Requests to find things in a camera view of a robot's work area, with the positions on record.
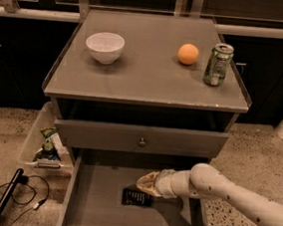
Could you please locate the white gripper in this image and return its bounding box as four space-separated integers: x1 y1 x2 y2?
137 169 189 199

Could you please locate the black rxbar chocolate bar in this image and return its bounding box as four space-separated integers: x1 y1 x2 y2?
121 186 152 208

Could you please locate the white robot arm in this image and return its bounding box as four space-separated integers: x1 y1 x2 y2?
136 163 283 226

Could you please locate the brass drawer knob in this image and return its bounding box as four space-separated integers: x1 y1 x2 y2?
139 138 146 147

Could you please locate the grey top drawer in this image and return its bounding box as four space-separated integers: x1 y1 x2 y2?
55 119 228 158

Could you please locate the open grey middle drawer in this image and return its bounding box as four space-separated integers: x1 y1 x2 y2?
57 148 207 226

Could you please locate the clear plastic storage bin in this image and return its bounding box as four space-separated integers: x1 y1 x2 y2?
18 102 74 176

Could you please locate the green snack bag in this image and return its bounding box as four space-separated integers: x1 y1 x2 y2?
33 127 60 161

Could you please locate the green soda can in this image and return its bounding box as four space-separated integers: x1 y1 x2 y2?
203 43 234 87

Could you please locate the black flat device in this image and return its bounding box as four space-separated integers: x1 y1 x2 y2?
0 168 24 215

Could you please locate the orange fruit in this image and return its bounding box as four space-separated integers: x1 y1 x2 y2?
177 44 199 66

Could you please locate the white ceramic bowl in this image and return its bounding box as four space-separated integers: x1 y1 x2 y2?
86 32 126 65

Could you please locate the black cable on floor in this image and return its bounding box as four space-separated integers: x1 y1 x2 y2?
0 159 54 226

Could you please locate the metal railing frame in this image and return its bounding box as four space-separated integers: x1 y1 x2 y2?
0 0 283 39

